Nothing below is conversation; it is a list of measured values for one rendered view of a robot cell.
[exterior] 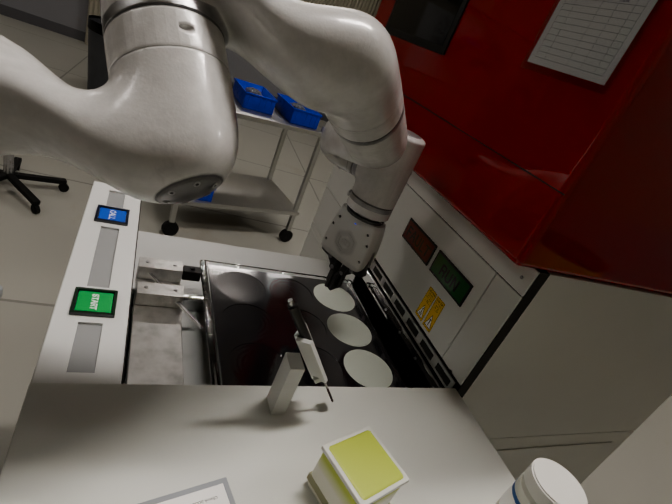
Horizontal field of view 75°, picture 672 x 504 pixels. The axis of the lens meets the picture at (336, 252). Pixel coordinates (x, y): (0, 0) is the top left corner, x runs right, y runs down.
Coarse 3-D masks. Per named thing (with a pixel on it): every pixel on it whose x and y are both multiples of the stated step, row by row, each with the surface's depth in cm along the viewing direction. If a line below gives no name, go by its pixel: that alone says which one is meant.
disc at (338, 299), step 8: (320, 288) 101; (336, 288) 103; (320, 296) 98; (328, 296) 99; (336, 296) 100; (344, 296) 101; (328, 304) 96; (336, 304) 97; (344, 304) 99; (352, 304) 100
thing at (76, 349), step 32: (96, 192) 88; (96, 224) 79; (128, 224) 83; (96, 256) 72; (128, 256) 75; (64, 288) 63; (96, 288) 66; (128, 288) 68; (64, 320) 58; (96, 320) 60; (64, 352) 54; (96, 352) 57
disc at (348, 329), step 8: (328, 320) 91; (336, 320) 92; (344, 320) 93; (352, 320) 94; (328, 328) 89; (336, 328) 90; (344, 328) 91; (352, 328) 92; (360, 328) 93; (368, 328) 94; (336, 336) 87; (344, 336) 88; (352, 336) 89; (360, 336) 90; (368, 336) 91; (352, 344) 87; (360, 344) 88
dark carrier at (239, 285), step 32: (224, 288) 87; (256, 288) 91; (288, 288) 96; (224, 320) 79; (256, 320) 83; (288, 320) 86; (320, 320) 90; (224, 352) 73; (256, 352) 75; (320, 352) 82; (384, 352) 89; (224, 384) 67; (256, 384) 69; (320, 384) 75; (352, 384) 77
